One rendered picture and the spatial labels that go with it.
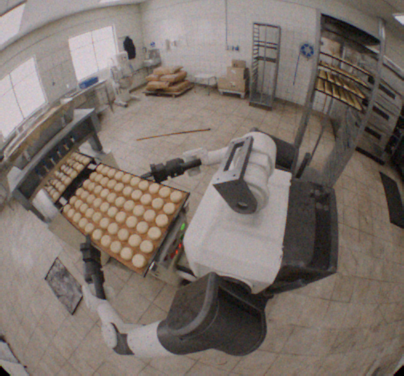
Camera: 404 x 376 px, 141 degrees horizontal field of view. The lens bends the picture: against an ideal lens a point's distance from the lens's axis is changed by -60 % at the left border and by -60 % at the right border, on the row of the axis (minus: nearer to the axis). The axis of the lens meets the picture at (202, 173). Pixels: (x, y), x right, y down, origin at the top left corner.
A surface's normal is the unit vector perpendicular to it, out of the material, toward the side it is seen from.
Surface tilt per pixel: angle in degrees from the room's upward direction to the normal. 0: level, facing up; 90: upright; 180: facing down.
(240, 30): 90
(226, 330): 33
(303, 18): 90
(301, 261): 0
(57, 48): 90
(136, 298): 0
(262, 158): 0
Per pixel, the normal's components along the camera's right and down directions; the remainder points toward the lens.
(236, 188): -0.37, 0.69
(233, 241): -0.05, -0.68
